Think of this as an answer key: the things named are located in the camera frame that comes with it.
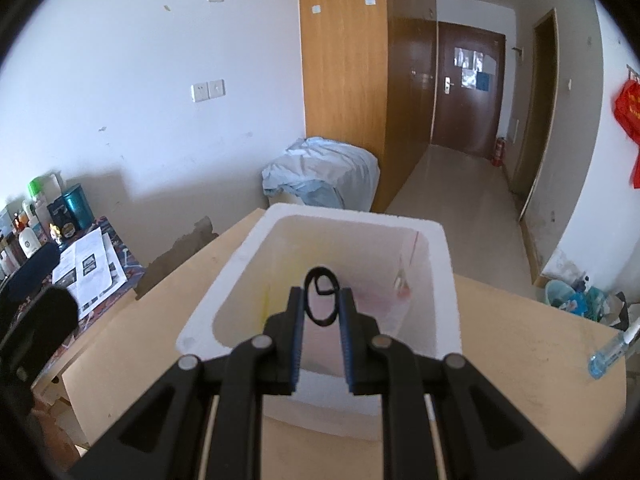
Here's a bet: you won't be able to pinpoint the blue covered bundle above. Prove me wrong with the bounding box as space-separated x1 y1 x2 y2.
262 136 381 211

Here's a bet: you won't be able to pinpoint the white lotion bottle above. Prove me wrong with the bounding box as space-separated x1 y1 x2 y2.
18 226 41 258

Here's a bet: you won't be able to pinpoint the black hair tie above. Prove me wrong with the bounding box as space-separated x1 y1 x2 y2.
302 265 343 328

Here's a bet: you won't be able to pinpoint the dark brown entrance door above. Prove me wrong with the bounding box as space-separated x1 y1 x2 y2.
432 22 506 159

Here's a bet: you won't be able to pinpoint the teal tin can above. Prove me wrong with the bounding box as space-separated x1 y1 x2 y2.
47 184 94 240

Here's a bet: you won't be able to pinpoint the white wall socket pair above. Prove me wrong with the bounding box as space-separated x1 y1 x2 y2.
191 79 226 103

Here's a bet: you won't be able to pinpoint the wooden wardrobe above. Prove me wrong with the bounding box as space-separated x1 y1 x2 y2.
299 0 437 212

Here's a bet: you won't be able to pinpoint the red fire extinguisher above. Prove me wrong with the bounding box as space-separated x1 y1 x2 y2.
491 136 506 167

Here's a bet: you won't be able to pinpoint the clear zip plastic bag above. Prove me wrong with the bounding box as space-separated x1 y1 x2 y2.
346 226 419 325

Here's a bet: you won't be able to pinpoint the blue spray bottle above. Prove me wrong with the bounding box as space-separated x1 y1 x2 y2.
588 318 640 379

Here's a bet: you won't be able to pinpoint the white styrofoam box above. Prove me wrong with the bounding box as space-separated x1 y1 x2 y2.
176 202 464 443

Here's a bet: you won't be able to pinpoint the light blue waste bin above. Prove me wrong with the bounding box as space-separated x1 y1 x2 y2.
544 275 602 322

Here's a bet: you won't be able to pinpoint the printed paper sheets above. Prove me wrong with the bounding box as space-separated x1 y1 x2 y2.
51 228 127 321

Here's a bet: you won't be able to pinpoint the side doorway frame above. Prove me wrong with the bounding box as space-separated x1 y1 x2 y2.
511 8 559 222

